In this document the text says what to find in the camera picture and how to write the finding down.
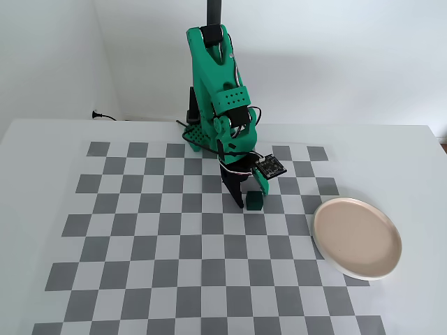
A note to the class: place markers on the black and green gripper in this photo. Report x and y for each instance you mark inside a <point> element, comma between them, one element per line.
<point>233,184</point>

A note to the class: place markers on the dark green dice cube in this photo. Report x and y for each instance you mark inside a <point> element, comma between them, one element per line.
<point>254,201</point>

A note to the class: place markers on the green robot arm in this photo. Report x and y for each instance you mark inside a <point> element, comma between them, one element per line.
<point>209,76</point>

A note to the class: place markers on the green perforated robot base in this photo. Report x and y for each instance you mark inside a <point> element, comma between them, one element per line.
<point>197,137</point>

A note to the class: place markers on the beige round plate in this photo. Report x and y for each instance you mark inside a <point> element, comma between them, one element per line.
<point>358,237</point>

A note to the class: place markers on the grey white checkerboard mat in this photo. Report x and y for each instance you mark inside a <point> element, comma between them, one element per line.
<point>174,261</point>

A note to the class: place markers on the black vertical pole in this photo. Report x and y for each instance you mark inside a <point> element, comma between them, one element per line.
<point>213,12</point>

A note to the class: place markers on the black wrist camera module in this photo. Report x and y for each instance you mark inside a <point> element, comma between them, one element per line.
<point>271,167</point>

